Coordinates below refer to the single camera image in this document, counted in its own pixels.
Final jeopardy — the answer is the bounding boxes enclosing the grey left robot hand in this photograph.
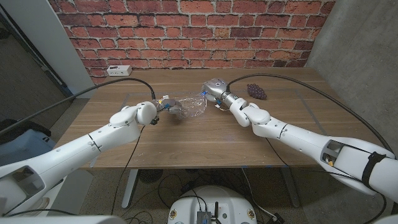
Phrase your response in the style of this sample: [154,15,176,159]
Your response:
[151,95,184,125]

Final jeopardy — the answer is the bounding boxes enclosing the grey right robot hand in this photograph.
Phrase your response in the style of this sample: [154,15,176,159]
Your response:
[200,77,248,111]

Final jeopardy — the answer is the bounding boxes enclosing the clear plastic wrap sheet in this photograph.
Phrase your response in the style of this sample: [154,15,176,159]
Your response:
[172,92,208,119]

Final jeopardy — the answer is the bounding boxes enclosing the purple toy grapes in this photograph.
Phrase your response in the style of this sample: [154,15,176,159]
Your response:
[246,83,267,101]

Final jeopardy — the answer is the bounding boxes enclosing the white power strip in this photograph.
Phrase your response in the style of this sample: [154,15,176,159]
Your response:
[106,65,133,77]

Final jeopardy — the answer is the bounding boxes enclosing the red brick printed backdrop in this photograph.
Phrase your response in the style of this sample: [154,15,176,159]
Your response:
[48,0,336,86]

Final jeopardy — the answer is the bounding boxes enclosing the round black floor object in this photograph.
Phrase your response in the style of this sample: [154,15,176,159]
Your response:
[139,169,164,184]

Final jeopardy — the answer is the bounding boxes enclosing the white table leg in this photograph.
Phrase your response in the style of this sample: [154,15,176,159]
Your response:
[281,167,301,208]
[121,169,139,208]

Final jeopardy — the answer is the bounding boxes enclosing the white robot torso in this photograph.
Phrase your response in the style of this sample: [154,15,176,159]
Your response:
[167,185,258,224]

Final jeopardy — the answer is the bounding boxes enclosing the dark grey door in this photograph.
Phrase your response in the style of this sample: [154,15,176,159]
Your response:
[0,12,75,131]

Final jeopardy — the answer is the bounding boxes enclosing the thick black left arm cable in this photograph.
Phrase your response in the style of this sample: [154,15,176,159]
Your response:
[0,77,156,136]

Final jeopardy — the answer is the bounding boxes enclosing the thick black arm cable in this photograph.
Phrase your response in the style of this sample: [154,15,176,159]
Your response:
[226,73,394,153]
[0,77,156,136]

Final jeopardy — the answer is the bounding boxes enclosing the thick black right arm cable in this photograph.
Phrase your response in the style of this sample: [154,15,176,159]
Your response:
[226,73,394,153]

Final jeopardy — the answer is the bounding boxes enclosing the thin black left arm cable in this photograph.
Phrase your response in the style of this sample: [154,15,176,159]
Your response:
[1,126,147,217]

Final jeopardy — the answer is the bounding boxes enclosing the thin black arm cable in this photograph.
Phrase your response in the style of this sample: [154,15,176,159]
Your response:
[1,126,147,217]
[266,138,388,224]

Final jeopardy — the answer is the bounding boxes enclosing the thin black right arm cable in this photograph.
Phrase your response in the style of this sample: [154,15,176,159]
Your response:
[266,138,388,224]

